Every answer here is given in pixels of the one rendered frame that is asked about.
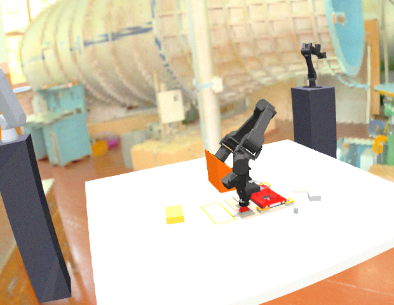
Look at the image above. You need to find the pale yellow block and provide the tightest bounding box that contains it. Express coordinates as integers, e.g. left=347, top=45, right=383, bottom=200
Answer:
left=165, top=205, right=184, bottom=225

